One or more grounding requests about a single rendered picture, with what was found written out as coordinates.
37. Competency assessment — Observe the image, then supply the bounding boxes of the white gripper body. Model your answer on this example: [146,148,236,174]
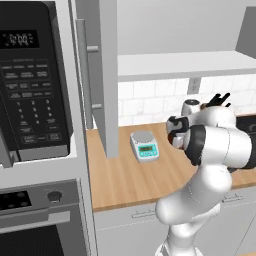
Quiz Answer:
[171,132,188,150]

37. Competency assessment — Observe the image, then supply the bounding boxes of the brown bowl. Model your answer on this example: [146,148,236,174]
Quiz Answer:
[167,132,183,148]

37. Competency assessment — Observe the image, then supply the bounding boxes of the white cabinet shelf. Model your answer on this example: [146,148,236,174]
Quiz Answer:
[117,50,256,83]

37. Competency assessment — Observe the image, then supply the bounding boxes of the grey cabinet door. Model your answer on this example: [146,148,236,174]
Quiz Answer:
[70,0,120,160]

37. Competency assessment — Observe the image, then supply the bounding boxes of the white kettle with black lid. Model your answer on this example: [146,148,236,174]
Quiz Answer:
[180,98,202,117]

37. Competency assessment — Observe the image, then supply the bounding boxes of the white kitchen scale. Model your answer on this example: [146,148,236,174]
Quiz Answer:
[129,130,161,164]

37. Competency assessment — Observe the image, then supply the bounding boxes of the black utensils in pot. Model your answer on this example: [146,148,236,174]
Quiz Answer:
[204,92,232,109]

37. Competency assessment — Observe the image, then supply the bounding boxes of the black hob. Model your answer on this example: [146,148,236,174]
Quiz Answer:
[235,114,256,135]

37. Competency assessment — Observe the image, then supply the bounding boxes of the grey drawer front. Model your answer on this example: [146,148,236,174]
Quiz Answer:
[213,186,256,218]
[94,200,168,232]

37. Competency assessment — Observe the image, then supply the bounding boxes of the black oven knob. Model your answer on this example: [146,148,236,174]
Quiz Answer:
[46,189,64,203]

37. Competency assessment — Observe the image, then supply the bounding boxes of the grey oven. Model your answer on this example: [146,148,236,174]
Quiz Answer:
[0,179,92,256]

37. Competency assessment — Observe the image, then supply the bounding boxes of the black microwave oven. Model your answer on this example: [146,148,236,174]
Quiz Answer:
[0,0,75,169]

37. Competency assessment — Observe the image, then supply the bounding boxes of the grey wall outlet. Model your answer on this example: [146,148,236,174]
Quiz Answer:
[187,76,202,95]

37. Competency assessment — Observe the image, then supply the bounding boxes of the grey drawer handle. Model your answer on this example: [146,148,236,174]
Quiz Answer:
[131,209,158,220]
[222,194,245,204]

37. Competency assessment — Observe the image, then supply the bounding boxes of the grey oven door handle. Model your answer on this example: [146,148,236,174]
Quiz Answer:
[0,210,72,235]

